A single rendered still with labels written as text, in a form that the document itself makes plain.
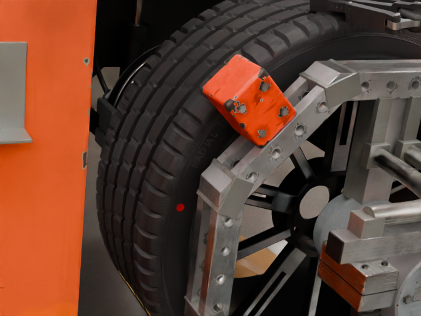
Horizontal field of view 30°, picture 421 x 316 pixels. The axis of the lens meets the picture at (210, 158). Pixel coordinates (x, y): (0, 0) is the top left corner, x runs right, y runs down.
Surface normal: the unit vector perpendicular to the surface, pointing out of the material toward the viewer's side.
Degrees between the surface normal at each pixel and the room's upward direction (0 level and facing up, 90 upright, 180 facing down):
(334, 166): 90
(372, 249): 90
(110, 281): 0
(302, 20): 19
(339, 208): 41
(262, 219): 0
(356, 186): 90
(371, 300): 90
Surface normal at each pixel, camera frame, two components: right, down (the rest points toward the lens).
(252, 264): 0.14, -0.92
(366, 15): -0.79, 0.31
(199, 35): -0.45, -0.69
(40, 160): 0.44, 0.37
